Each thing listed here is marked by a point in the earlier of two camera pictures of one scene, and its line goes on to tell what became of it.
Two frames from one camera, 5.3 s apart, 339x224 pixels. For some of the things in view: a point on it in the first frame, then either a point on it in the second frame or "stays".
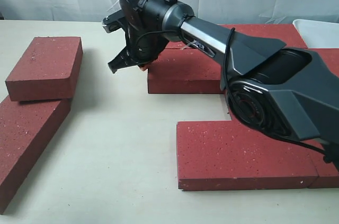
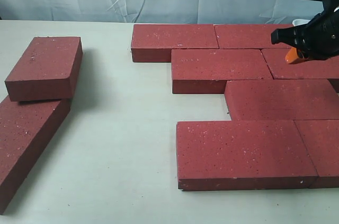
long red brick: [26, 128] stays
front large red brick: [223, 155] stays
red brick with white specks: [47, 70] stays
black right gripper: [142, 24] to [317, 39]
